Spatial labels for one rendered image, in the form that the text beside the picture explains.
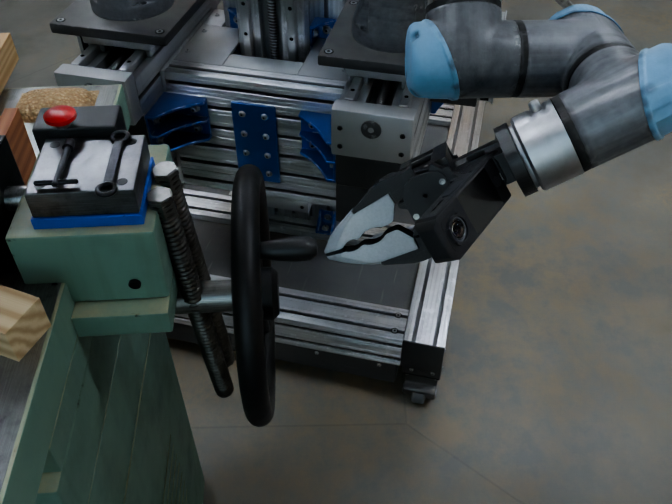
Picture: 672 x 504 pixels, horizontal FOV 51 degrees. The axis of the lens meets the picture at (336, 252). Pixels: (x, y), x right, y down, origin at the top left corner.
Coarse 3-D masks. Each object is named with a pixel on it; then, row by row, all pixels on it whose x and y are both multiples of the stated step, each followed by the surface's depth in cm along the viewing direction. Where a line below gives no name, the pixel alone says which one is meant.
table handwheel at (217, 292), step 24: (240, 168) 74; (240, 192) 69; (264, 192) 83; (240, 216) 67; (264, 216) 87; (240, 240) 65; (264, 240) 89; (240, 264) 65; (264, 264) 90; (216, 288) 77; (240, 288) 64; (264, 288) 76; (192, 312) 77; (240, 312) 64; (264, 312) 76; (240, 336) 65; (264, 336) 89; (240, 360) 65; (264, 360) 66; (240, 384) 67; (264, 384) 67; (264, 408) 70
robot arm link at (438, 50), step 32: (448, 0) 67; (480, 0) 66; (416, 32) 67; (448, 32) 66; (480, 32) 66; (512, 32) 67; (416, 64) 67; (448, 64) 66; (480, 64) 66; (512, 64) 66; (416, 96) 70; (448, 96) 69; (480, 96) 70; (512, 96) 70
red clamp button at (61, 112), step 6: (54, 108) 67; (60, 108) 67; (66, 108) 67; (72, 108) 67; (48, 114) 66; (54, 114) 66; (60, 114) 66; (66, 114) 66; (72, 114) 66; (48, 120) 66; (54, 120) 66; (60, 120) 66; (66, 120) 66; (72, 120) 66; (60, 126) 66
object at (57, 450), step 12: (84, 348) 72; (72, 360) 68; (84, 360) 72; (72, 372) 68; (72, 384) 68; (72, 396) 68; (60, 408) 64; (72, 408) 68; (60, 420) 64; (72, 420) 67; (60, 432) 64; (60, 444) 64; (48, 456) 62; (60, 456) 64; (48, 468) 63; (60, 468) 64
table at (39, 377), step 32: (0, 96) 92; (128, 128) 96; (32, 288) 67; (64, 288) 67; (64, 320) 67; (96, 320) 68; (128, 320) 69; (160, 320) 69; (32, 352) 61; (64, 352) 66; (0, 384) 59; (32, 384) 59; (64, 384) 66; (0, 416) 57; (32, 416) 58; (0, 448) 55; (32, 448) 57; (0, 480) 53; (32, 480) 57
